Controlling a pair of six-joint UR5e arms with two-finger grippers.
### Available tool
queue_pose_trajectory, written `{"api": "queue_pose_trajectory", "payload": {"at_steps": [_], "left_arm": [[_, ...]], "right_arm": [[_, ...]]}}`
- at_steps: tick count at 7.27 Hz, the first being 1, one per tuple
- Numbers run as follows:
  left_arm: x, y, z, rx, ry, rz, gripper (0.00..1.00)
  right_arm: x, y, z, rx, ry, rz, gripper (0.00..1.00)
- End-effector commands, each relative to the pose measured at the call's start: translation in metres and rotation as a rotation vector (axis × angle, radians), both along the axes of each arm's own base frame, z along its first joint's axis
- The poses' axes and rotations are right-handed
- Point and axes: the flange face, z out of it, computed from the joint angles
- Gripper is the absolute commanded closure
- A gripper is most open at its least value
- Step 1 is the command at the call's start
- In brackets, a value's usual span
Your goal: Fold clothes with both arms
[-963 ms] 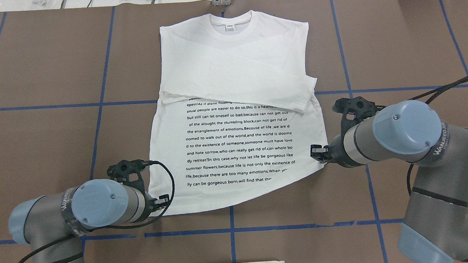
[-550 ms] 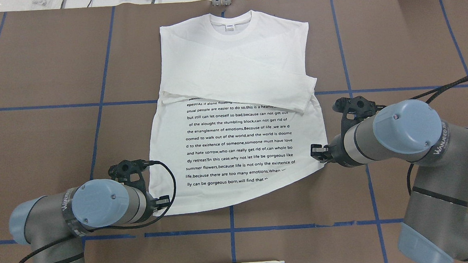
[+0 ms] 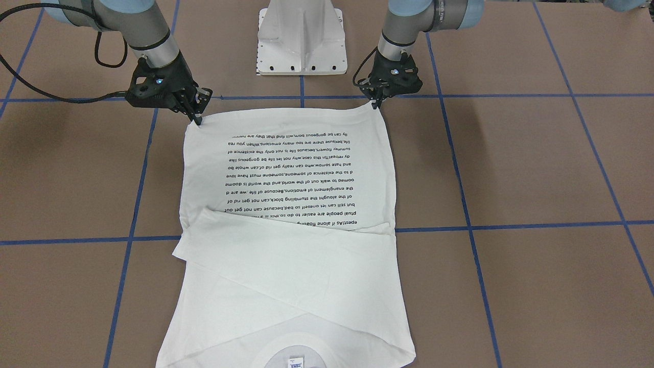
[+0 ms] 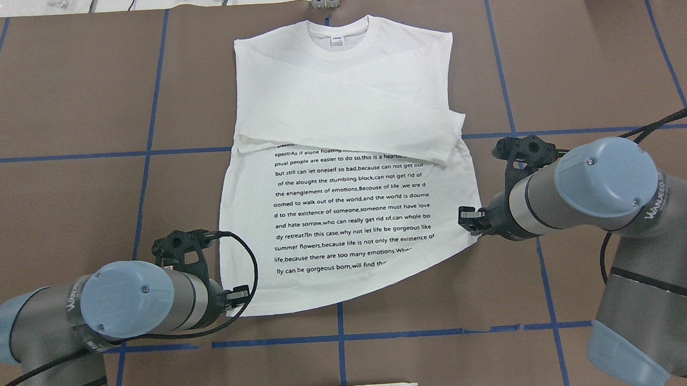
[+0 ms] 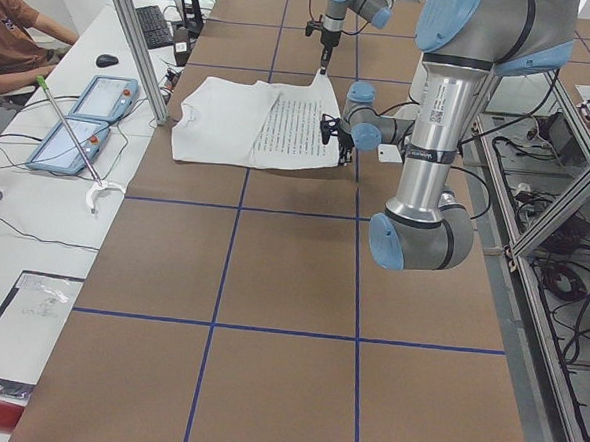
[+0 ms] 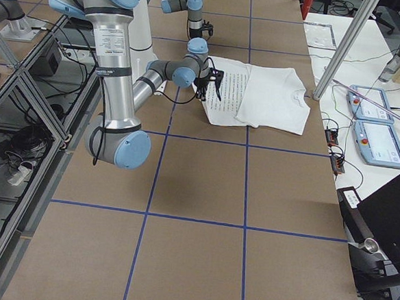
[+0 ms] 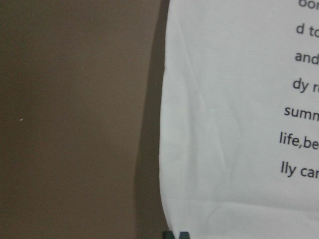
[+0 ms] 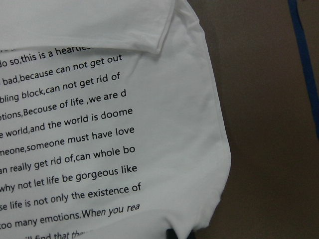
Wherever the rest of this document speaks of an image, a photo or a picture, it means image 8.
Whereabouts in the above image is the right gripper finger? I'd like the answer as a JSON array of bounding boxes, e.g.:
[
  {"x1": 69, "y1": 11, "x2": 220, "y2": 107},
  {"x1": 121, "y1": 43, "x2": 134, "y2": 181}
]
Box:
[{"x1": 165, "y1": 228, "x2": 195, "y2": 239}]

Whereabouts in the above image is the white long-sleeve printed shirt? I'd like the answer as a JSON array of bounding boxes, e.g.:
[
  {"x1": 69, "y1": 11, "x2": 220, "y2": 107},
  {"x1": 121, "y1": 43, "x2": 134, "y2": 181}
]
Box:
[{"x1": 0, "y1": 0, "x2": 231, "y2": 239}]

